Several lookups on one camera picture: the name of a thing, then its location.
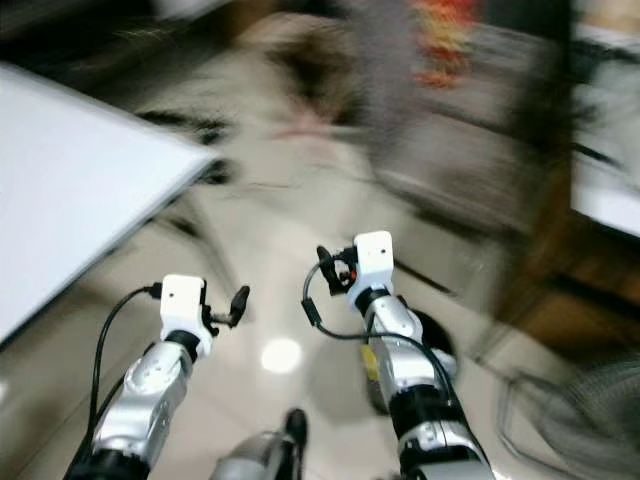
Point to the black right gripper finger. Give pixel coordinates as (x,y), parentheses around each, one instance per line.
(328,268)

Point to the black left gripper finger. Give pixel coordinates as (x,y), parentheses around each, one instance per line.
(239,304)

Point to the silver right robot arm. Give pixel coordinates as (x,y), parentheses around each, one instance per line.
(410,370)

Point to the robot left leg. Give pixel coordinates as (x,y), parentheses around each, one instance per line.
(260,455)

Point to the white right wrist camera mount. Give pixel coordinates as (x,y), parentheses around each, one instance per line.
(372,262)

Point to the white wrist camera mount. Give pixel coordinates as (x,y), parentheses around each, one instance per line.
(372,262)
(184,305)

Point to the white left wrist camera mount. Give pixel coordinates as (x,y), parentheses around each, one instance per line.
(184,305)

